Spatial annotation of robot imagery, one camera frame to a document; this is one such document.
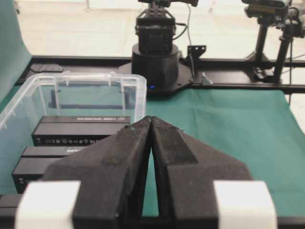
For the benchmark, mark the clear plastic storage case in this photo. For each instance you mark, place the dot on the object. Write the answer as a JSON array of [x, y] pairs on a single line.
[[63, 94]]

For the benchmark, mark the black camera stand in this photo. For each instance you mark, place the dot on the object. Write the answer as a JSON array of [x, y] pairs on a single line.
[[293, 27], [269, 13]]

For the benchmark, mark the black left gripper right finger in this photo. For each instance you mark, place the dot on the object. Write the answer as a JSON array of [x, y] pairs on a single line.
[[200, 187]]

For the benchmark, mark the black RealSense box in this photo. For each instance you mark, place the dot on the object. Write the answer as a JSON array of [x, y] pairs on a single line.
[[76, 130], [34, 161]]

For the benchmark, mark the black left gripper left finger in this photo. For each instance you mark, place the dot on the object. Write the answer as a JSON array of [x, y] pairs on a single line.
[[99, 187]]

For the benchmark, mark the black aluminium frame rail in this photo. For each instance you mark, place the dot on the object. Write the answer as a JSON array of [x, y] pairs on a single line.
[[210, 73]]

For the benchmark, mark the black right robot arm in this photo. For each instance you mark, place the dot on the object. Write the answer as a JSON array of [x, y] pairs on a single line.
[[155, 56]]

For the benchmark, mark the black metal bracket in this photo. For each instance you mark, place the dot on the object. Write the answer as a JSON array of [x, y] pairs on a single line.
[[196, 51]]

